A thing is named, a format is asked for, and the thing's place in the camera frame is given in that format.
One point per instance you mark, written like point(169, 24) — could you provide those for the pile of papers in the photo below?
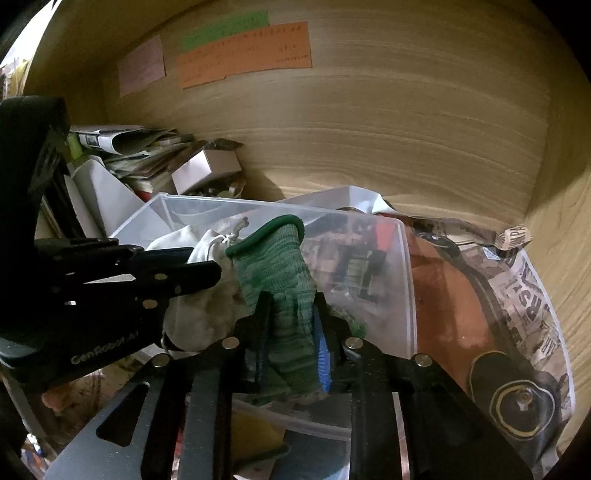
point(138, 152)

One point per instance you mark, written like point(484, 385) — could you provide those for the orange paper note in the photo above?
point(244, 57)

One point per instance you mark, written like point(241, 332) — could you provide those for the white cotton glove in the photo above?
point(203, 318)

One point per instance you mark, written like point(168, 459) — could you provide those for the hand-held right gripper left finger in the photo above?
point(263, 325)

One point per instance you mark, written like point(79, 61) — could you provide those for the yellow sponge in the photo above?
point(254, 434)

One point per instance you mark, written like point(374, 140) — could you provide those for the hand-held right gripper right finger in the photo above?
point(324, 357)

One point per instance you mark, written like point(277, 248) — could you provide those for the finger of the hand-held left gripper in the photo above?
point(157, 254)
point(189, 279)

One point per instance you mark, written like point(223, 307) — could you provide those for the green knit glove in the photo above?
point(272, 263)

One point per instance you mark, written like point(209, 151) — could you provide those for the green paper note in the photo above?
point(221, 31)

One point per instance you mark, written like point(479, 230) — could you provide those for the white file holder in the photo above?
point(106, 194)

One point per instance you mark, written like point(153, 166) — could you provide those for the pink paper note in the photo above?
point(141, 64)

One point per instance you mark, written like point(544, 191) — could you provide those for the person's left hand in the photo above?
point(64, 397)

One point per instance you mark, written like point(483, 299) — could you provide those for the small white cardboard box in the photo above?
point(207, 166)

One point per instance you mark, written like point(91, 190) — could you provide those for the clear plastic storage box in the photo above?
point(378, 295)

